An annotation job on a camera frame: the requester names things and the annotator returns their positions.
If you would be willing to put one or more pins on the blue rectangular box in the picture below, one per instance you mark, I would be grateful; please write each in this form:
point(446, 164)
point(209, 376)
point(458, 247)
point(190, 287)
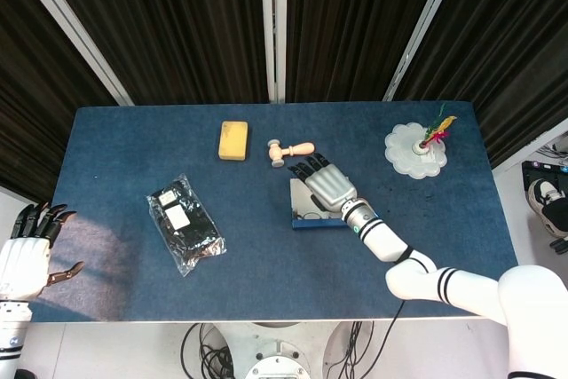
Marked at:
point(302, 195)

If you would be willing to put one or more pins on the small wooden mallet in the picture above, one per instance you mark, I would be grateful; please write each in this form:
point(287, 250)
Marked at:
point(293, 150)

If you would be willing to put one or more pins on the white frame post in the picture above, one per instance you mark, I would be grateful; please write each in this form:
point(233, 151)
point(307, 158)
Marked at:
point(71, 24)
point(274, 28)
point(421, 24)

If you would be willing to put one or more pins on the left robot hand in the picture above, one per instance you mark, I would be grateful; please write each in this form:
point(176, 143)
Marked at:
point(22, 259)

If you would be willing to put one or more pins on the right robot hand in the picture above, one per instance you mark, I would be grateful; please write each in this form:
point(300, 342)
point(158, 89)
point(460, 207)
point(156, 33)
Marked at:
point(330, 186)

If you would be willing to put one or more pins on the dark pleated curtain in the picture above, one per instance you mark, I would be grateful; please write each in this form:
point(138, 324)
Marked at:
point(35, 108)
point(168, 24)
point(355, 24)
point(510, 41)

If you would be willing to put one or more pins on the thin-framed eyeglasses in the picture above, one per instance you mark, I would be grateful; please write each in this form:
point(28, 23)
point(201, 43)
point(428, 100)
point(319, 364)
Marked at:
point(306, 218)

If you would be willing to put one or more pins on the black and white sneaker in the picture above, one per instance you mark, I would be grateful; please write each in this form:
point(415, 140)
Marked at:
point(548, 206)

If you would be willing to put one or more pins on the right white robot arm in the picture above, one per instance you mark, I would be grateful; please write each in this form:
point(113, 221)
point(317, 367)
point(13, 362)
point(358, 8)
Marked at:
point(386, 241)

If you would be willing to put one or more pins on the white scalloped plate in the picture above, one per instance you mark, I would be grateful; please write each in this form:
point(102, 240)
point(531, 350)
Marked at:
point(406, 152)

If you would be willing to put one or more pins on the colourful feather shuttlecock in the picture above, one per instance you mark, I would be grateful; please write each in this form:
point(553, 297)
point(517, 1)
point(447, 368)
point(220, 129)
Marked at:
point(437, 130)

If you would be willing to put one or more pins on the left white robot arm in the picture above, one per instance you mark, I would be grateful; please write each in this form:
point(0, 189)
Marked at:
point(11, 334)

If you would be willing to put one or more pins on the black device with buttons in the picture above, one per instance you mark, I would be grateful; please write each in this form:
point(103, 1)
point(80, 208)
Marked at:
point(539, 170)

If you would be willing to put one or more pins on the grey white robot base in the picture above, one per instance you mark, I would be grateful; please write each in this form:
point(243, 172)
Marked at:
point(277, 352)

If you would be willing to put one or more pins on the yellow sponge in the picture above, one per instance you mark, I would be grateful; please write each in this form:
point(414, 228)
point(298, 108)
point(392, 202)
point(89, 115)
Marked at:
point(233, 140)

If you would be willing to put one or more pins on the black item in plastic bag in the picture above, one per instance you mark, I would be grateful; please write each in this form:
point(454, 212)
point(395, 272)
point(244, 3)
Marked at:
point(186, 223)

